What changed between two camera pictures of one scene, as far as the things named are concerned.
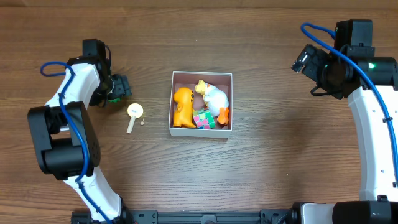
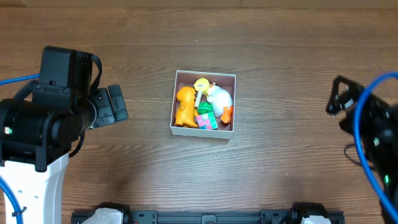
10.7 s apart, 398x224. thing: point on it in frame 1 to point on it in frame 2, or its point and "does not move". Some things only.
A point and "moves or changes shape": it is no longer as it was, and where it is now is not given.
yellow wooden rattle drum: x=136 y=111 to x=201 y=86
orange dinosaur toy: x=183 y=114 does not move
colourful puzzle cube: x=203 y=119 moves or changes shape
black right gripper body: x=306 y=62 to x=347 y=104
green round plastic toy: x=115 y=100 moves or changes shape
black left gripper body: x=123 y=88 to x=104 y=106
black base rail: x=152 y=216 does not move
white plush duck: x=215 y=99 moves or changes shape
